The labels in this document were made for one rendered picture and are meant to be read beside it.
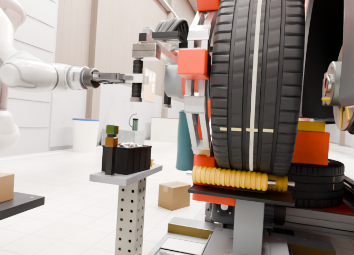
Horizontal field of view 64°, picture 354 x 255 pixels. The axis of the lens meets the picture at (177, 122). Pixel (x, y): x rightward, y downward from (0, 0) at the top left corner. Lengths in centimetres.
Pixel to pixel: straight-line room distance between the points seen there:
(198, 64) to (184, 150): 54
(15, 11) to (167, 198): 157
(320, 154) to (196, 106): 86
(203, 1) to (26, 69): 59
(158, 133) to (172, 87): 826
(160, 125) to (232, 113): 854
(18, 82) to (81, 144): 469
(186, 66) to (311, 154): 94
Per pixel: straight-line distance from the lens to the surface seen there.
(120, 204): 142
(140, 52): 101
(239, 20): 83
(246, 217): 108
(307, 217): 170
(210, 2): 98
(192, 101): 84
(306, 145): 153
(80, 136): 564
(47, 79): 106
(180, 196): 232
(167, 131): 922
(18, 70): 100
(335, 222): 172
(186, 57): 77
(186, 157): 121
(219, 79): 77
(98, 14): 685
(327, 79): 109
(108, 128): 118
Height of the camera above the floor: 69
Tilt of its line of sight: level
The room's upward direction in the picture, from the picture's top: 3 degrees clockwise
